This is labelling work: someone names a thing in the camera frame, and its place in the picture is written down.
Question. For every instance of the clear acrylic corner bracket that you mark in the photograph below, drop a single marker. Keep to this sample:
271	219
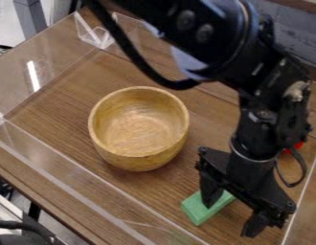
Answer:
96	36

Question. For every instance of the clear acrylic tray enclosure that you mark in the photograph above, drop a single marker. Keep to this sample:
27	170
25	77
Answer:
54	78

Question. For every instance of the brown wooden bowl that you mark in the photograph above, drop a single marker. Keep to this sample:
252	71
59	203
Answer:
138	126

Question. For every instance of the green rectangular block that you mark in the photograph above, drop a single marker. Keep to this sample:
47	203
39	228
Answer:
197	212

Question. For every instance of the red plush strawberry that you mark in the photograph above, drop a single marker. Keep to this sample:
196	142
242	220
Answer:
296	146

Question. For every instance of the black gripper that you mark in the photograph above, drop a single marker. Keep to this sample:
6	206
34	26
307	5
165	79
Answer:
248	178

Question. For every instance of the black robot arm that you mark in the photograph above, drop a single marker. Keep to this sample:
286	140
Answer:
224	43

